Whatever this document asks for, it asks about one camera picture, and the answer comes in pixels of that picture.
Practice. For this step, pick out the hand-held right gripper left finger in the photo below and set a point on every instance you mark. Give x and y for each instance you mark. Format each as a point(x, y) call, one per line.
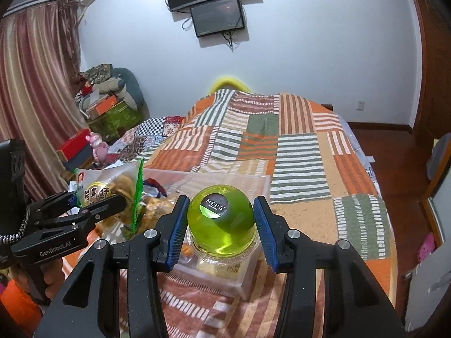
point(178, 232)

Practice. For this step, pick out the white wall socket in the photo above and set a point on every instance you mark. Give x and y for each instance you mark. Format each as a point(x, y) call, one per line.
point(360, 105)

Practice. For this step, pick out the clear plastic bin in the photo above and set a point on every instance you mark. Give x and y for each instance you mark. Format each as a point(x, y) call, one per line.
point(225, 177)

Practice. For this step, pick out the green-edged bag of crisps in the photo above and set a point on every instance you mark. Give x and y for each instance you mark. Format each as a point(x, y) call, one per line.
point(102, 186)

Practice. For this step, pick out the grey cloth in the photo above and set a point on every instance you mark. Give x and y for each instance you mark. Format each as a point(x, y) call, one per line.
point(438, 158)

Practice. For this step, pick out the orange box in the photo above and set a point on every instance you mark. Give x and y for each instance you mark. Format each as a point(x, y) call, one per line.
point(105, 105)

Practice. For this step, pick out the striped patchwork blanket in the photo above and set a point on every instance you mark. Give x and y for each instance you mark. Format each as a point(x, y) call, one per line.
point(299, 148)

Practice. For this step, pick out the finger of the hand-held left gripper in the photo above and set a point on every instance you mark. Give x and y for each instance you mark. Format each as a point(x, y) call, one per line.
point(88, 213)
point(53, 200)

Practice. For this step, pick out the pink slipper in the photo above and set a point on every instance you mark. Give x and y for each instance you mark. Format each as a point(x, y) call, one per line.
point(426, 248)

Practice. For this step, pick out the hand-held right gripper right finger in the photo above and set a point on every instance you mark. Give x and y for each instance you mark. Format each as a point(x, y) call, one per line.
point(264, 232)

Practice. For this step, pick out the striped pink curtain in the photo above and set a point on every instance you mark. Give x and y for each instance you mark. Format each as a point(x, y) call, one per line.
point(31, 77)

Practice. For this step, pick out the white board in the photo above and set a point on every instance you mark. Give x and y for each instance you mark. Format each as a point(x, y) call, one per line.
point(430, 288)

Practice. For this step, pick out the green round air freshener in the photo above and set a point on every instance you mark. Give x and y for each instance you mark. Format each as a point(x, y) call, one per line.
point(225, 229)

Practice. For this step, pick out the person's left hand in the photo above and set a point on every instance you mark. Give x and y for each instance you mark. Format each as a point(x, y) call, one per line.
point(54, 281)

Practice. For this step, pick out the person's left forearm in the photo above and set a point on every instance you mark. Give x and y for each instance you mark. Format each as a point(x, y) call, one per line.
point(17, 302)

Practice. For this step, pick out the wooden framed mirror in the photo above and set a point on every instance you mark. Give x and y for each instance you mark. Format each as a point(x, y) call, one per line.
point(440, 211)

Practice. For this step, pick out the floral checkered quilt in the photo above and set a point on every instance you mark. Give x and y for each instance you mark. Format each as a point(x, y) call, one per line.
point(141, 137)

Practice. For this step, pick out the pink toy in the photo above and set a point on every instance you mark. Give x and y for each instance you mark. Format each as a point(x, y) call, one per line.
point(98, 146)

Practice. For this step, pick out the patterned fabric bundle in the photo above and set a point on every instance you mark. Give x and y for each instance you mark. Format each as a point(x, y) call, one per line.
point(97, 72)

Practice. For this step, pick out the yellow pillow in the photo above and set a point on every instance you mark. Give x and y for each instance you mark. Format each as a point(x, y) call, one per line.
point(229, 82)

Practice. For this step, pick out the small black wall monitor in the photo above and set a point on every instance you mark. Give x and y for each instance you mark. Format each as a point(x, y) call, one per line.
point(216, 16)

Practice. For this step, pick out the red box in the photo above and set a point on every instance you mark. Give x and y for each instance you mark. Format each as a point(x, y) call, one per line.
point(75, 141)

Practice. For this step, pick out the brown wooden door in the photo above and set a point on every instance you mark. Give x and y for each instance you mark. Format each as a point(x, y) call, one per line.
point(433, 77)

